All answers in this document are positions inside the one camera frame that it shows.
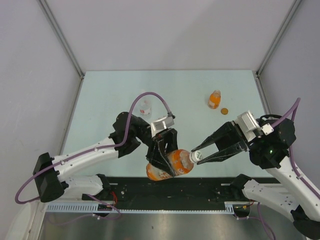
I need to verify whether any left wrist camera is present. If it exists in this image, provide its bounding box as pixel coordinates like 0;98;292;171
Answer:
150;112;175;138

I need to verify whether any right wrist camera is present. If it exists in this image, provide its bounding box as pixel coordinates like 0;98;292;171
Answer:
234;111;274;143

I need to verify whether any amber juice bottle cap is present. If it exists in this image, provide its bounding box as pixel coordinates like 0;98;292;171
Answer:
220;108;229;115

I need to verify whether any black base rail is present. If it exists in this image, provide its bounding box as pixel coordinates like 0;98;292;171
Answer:
95;177;252;210

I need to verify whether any clear water bottle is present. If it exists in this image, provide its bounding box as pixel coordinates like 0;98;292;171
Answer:
139;99;152;116

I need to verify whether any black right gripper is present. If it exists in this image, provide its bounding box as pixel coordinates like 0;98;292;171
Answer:
190;120;261;164

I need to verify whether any tall orange tea bottle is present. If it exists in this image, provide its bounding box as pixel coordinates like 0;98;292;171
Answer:
146;149;195;181

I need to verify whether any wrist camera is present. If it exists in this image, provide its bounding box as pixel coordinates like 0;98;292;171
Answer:
234;111;274;143
150;112;175;138

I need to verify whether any small orange juice bottle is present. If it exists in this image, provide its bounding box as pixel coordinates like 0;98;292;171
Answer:
208;90;221;109

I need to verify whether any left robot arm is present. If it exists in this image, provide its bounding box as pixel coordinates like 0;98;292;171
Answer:
33;112;178;203

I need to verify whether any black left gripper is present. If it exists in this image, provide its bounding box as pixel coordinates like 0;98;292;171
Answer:
134;117;183;176

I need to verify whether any white tea bottle cap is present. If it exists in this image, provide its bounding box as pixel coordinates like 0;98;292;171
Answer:
189;150;203;164

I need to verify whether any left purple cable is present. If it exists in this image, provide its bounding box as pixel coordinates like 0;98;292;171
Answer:
14;91;176;205

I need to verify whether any grey slotted cable duct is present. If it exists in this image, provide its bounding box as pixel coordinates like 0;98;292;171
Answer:
45;202;244;215

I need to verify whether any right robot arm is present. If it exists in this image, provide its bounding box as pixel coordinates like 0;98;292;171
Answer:
193;111;320;240

